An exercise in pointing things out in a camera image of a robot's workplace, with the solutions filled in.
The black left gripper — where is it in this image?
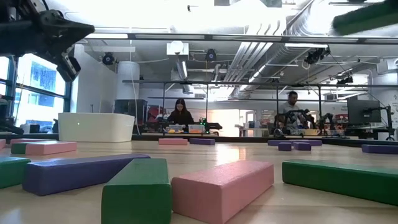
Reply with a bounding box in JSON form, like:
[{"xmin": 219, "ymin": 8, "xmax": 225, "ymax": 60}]
[{"xmin": 0, "ymin": 0, "xmax": 95, "ymax": 62}]

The green block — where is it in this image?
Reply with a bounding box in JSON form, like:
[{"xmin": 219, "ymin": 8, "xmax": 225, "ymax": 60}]
[
  {"xmin": 0, "ymin": 156, "xmax": 32, "ymax": 190},
  {"xmin": 281, "ymin": 159, "xmax": 398, "ymax": 207},
  {"xmin": 10, "ymin": 142, "xmax": 32, "ymax": 155},
  {"xmin": 331, "ymin": 0, "xmax": 398, "ymax": 36},
  {"xmin": 101, "ymin": 158, "xmax": 172, "ymax": 224}
]

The black round ceiling device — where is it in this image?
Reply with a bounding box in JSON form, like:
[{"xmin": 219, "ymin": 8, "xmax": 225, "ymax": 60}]
[
  {"xmin": 205, "ymin": 48, "xmax": 218, "ymax": 62},
  {"xmin": 101, "ymin": 52, "xmax": 116, "ymax": 66}
]

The large glass window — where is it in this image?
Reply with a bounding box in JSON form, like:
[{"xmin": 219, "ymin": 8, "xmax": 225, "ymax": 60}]
[{"xmin": 0, "ymin": 53, "xmax": 73, "ymax": 133}]

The white cylindrical column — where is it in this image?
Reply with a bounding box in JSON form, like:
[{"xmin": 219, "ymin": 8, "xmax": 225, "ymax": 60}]
[{"xmin": 116, "ymin": 60, "xmax": 141, "ymax": 101}]

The white plastic bin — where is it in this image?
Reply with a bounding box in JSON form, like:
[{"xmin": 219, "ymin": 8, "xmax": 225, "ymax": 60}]
[{"xmin": 58, "ymin": 112, "xmax": 136, "ymax": 143}]

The black cabinet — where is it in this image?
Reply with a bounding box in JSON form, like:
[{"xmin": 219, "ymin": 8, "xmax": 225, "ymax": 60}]
[{"xmin": 114, "ymin": 99, "xmax": 149, "ymax": 134}]

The white round lamp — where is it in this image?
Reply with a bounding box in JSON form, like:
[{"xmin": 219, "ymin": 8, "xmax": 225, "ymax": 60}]
[{"xmin": 166, "ymin": 40, "xmax": 190, "ymax": 56}]

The black overhead metal bar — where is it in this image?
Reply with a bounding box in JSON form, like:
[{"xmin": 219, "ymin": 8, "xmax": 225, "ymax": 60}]
[{"xmin": 83, "ymin": 32, "xmax": 398, "ymax": 44}]

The person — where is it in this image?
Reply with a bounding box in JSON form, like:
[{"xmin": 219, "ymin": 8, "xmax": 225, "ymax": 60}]
[
  {"xmin": 167, "ymin": 98, "xmax": 195, "ymax": 133},
  {"xmin": 279, "ymin": 90, "xmax": 304, "ymax": 131}
]

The clear plastic storage bin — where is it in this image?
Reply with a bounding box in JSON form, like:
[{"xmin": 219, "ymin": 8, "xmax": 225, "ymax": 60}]
[
  {"xmin": 187, "ymin": 124, "xmax": 206, "ymax": 134},
  {"xmin": 165, "ymin": 124, "xmax": 184, "ymax": 134}
]

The black ceiling-hung device cluster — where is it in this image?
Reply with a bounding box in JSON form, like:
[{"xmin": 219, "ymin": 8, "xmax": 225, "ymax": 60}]
[{"xmin": 303, "ymin": 46, "xmax": 331, "ymax": 65}]

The black computer monitor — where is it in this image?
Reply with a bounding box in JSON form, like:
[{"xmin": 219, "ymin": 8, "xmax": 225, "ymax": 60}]
[{"xmin": 346, "ymin": 99, "xmax": 382, "ymax": 125}]

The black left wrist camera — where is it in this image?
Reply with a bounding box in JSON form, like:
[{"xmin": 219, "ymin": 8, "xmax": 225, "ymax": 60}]
[{"xmin": 56, "ymin": 52, "xmax": 82, "ymax": 83}]

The black background rig frame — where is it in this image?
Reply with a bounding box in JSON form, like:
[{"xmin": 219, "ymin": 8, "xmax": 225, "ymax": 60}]
[{"xmin": 122, "ymin": 79, "xmax": 398, "ymax": 138}]

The black metal table frame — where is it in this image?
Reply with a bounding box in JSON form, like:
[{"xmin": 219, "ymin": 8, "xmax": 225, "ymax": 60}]
[{"xmin": 0, "ymin": 133, "xmax": 398, "ymax": 149}]

